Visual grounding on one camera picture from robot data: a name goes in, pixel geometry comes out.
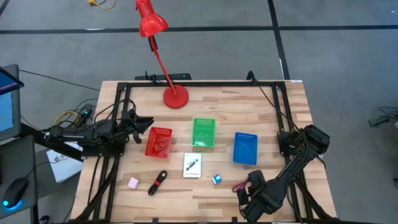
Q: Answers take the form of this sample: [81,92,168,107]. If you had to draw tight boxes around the white printed box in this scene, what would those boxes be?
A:
[182,152,202,179]

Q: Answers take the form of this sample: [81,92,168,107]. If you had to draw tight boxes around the yellow extension cable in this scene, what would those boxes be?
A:
[87,0,116,11]

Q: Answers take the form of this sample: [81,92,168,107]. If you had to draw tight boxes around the black cable along frame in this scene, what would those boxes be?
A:
[246,70,309,139]

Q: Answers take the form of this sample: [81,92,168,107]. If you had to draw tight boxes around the blue plastic basket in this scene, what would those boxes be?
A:
[232,131,259,166]

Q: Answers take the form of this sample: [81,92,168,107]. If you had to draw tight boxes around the black metal table frame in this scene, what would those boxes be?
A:
[73,80,338,224]

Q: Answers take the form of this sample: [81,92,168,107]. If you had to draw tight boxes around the black stand on floor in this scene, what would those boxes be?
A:
[368,106,398,129]

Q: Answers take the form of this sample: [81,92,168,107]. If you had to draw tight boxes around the black device green light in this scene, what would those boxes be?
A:
[78,106,93,121]

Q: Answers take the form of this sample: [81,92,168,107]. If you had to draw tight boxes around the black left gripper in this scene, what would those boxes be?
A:
[116,108,155,145]

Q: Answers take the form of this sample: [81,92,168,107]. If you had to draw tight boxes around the magenta cable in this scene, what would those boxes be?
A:
[232,180,251,193]

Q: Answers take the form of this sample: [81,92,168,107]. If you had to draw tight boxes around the white cardboard box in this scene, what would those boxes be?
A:
[45,141,85,184]

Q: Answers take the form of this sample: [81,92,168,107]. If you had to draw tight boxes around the black power strip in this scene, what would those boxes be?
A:
[134,73,193,82]

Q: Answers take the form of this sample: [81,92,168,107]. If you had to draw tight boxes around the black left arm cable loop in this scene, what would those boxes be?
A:
[93,98,137,124]

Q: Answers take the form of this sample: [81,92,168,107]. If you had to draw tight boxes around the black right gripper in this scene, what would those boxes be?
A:
[237,169,280,223]

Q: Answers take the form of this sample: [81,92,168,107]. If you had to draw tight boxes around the red desk lamp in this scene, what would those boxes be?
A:
[135,0,190,110]

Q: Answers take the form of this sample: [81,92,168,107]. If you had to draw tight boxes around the red plastic basket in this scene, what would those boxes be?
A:
[144,126,173,159]

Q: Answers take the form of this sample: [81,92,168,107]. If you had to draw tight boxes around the green plastic basket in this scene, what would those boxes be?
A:
[190,117,216,149]

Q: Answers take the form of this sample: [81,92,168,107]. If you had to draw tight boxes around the black computer mouse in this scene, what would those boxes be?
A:
[2,177,29,209]

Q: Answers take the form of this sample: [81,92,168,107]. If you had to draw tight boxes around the yellow coiled cable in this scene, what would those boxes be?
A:
[53,109,82,127]

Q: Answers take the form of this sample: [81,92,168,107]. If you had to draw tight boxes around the dark grey side desk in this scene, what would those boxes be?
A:
[0,134,40,219]

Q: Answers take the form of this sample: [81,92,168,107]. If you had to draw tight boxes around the computer monitor blue screen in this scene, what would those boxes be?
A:
[0,63,25,142]

